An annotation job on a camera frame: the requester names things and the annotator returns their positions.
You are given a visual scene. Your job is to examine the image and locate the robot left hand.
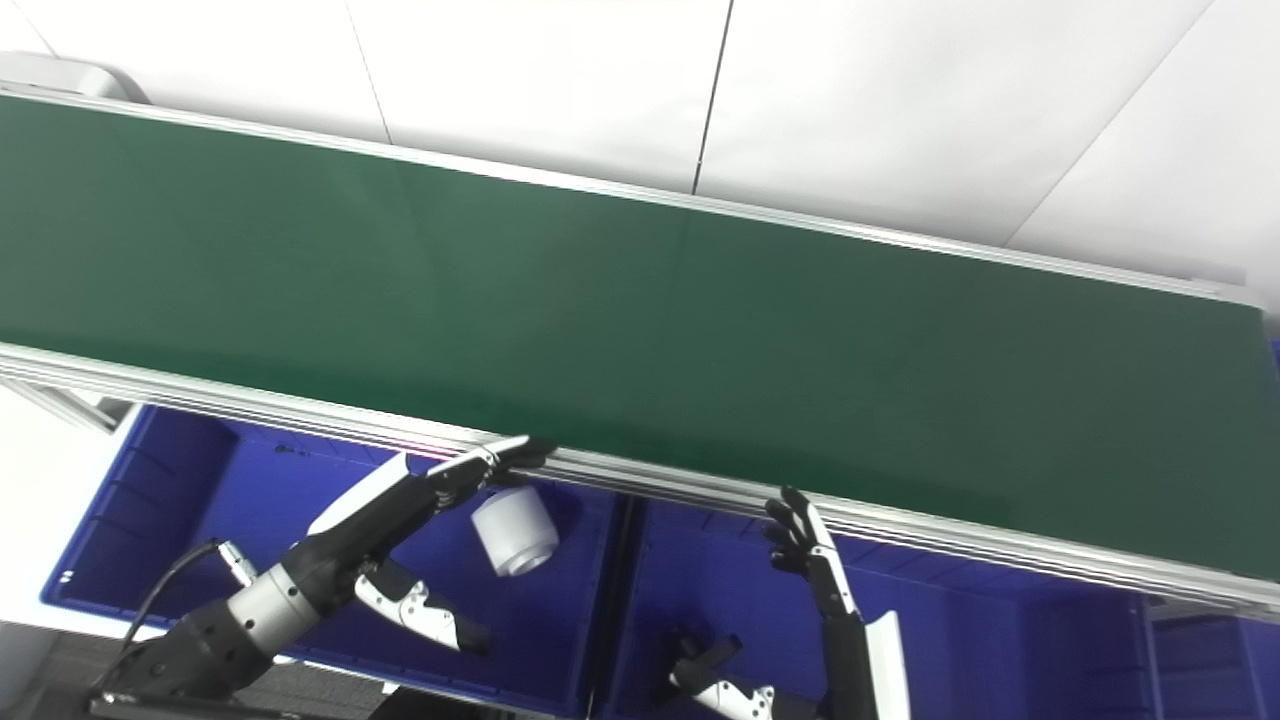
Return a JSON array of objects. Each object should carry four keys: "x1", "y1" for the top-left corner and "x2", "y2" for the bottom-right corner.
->
[{"x1": 283, "y1": 435, "x2": 556, "y2": 656}]

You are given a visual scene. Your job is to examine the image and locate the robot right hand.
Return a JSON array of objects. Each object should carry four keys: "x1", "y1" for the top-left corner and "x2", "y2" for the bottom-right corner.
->
[{"x1": 668, "y1": 487, "x2": 913, "y2": 720}]

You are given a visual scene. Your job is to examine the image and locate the white round plastic part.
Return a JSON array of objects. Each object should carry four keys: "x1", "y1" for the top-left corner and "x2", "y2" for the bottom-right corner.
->
[{"x1": 470, "y1": 486, "x2": 560, "y2": 578}]

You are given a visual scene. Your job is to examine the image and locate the green conveyor belt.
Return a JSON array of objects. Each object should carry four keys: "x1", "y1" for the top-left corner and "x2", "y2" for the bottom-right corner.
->
[
  {"x1": 0, "y1": 95, "x2": 1280, "y2": 581},
  {"x1": 0, "y1": 85, "x2": 1280, "y2": 626}
]

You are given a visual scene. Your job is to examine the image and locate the black plastic part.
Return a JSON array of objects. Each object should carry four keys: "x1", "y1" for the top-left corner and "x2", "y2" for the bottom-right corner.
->
[{"x1": 665, "y1": 633, "x2": 743, "y2": 691}]

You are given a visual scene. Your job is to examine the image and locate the grey conveyor end housing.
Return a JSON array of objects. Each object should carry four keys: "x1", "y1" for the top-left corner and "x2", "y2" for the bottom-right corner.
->
[{"x1": 0, "y1": 52, "x2": 149, "y2": 104}]

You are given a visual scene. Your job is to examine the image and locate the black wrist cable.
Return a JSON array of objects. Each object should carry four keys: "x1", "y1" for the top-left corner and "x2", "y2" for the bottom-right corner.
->
[{"x1": 90, "y1": 540, "x2": 263, "y2": 701}]

